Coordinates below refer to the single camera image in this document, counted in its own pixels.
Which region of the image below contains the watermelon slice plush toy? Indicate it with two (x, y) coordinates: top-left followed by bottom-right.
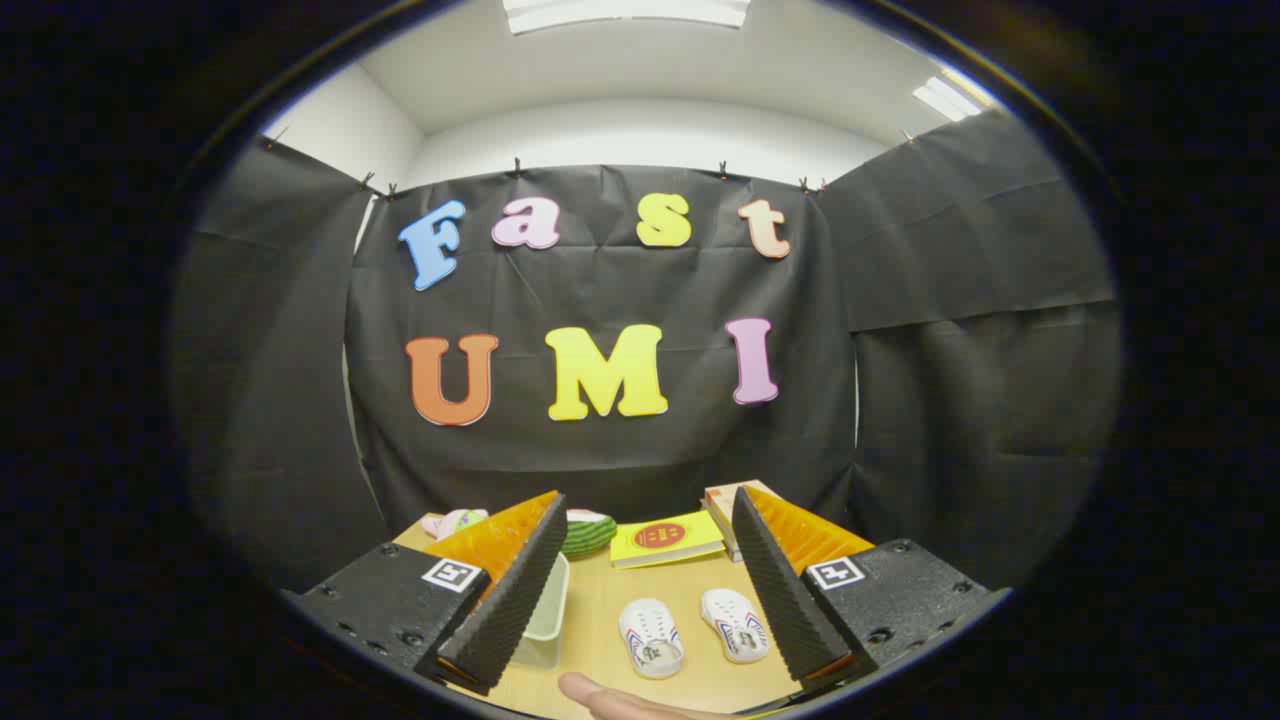
(560, 508), (619, 559)

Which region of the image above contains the black backdrop cloth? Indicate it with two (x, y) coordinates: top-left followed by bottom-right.
(170, 108), (1126, 601)

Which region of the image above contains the beige cover book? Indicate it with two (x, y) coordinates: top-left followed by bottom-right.
(702, 479), (783, 549)

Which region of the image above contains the pink and green plush toy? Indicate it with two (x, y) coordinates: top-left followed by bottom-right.
(420, 508), (491, 541)

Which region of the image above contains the yellow book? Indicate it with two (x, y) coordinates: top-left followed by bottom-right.
(609, 510), (727, 570)

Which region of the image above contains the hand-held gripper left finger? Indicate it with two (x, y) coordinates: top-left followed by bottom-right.
(283, 490), (569, 697)

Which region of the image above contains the white canvas shoe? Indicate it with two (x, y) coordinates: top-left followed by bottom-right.
(699, 588), (771, 665)
(618, 597), (685, 681)

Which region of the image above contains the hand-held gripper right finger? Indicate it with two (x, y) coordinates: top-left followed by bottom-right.
(731, 486), (1011, 693)

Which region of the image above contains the small ceiling light panel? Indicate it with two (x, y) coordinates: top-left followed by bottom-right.
(912, 76), (986, 123)

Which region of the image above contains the beige fabric storage box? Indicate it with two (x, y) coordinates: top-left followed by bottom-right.
(510, 553), (571, 671)

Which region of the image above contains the long ceiling light panel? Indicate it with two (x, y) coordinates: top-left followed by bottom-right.
(503, 0), (751, 36)

